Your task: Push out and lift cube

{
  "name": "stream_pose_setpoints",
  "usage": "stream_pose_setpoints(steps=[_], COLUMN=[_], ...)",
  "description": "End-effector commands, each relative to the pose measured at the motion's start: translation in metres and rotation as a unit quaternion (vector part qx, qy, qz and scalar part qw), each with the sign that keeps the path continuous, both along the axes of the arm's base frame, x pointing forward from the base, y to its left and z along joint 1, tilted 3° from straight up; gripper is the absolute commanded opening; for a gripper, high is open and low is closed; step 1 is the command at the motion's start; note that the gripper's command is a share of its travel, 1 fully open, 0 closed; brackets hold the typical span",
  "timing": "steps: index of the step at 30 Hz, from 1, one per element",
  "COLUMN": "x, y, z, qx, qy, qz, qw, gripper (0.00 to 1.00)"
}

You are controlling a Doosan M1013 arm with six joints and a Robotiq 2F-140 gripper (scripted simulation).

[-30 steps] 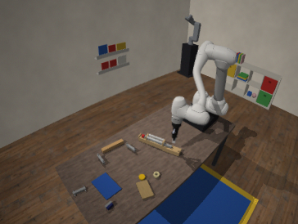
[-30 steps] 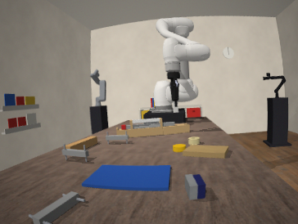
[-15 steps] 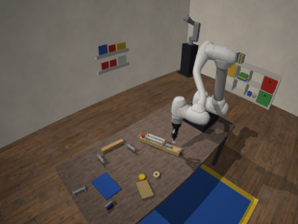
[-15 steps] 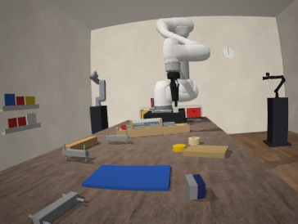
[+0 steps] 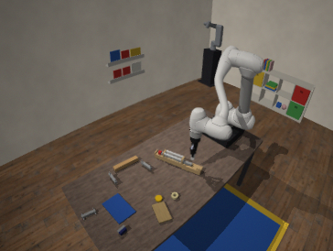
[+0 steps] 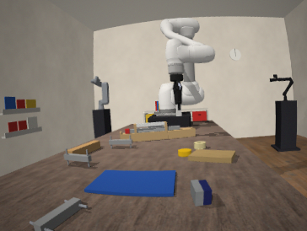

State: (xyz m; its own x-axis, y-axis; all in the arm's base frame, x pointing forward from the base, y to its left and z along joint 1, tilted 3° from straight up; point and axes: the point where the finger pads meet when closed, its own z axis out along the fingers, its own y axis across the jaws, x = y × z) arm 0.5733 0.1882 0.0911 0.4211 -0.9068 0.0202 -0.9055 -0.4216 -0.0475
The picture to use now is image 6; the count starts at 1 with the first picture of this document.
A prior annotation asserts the cream roll of masking tape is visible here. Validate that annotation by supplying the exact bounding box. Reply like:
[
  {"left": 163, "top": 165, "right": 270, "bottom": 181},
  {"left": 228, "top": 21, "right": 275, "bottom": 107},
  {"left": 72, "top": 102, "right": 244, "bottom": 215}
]
[{"left": 194, "top": 141, "right": 206, "bottom": 149}]

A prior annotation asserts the tan wooden bar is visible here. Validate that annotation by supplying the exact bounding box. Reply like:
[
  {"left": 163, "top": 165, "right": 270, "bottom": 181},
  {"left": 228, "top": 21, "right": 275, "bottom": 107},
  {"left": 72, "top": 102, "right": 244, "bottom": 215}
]
[{"left": 67, "top": 141, "right": 100, "bottom": 154}]

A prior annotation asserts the tan flat board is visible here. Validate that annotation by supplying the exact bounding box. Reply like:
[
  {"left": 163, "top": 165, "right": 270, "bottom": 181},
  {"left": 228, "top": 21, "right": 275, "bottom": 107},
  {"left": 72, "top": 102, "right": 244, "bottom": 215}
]
[{"left": 188, "top": 149, "right": 235, "bottom": 164}]

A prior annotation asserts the blue flat rectangular pad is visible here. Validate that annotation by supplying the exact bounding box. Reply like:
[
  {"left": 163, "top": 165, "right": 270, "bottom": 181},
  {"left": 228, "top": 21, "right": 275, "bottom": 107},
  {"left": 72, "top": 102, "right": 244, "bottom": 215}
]
[{"left": 84, "top": 170, "right": 175, "bottom": 196}]

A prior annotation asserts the yellow short cylinder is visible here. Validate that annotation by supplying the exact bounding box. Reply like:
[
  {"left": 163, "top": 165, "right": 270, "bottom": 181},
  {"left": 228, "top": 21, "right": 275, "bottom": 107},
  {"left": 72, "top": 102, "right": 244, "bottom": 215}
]
[{"left": 178, "top": 148, "right": 191, "bottom": 157}]

